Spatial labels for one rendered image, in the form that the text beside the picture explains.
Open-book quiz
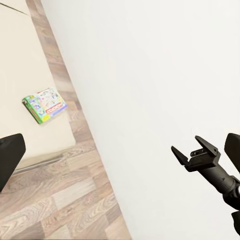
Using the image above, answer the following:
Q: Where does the board game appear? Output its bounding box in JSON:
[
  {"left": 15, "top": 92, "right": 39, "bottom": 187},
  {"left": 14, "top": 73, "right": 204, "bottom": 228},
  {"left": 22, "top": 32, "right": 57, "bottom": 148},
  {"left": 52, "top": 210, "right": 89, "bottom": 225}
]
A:
[{"left": 22, "top": 86, "right": 68, "bottom": 125}]

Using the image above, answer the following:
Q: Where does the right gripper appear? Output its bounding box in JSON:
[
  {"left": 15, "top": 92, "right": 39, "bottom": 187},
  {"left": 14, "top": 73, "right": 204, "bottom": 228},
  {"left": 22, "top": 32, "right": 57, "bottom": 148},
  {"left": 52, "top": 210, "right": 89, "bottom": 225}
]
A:
[{"left": 171, "top": 135, "right": 227, "bottom": 185}]

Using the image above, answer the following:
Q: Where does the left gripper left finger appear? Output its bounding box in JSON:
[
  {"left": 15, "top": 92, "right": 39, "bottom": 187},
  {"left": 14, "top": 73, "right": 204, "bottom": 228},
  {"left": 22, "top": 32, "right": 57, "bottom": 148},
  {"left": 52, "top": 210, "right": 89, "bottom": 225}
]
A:
[{"left": 0, "top": 133, "right": 26, "bottom": 192}]

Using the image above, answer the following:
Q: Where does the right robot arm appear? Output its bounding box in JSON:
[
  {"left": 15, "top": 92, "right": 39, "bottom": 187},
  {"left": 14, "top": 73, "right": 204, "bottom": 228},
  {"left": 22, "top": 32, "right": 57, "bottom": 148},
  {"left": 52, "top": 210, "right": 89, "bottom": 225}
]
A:
[{"left": 171, "top": 135, "right": 240, "bottom": 235}]

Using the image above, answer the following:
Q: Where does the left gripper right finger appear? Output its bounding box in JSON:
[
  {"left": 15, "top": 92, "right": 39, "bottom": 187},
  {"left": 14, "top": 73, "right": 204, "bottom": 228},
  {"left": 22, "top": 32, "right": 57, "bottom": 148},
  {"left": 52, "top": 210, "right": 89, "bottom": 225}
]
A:
[{"left": 224, "top": 133, "right": 240, "bottom": 173}]

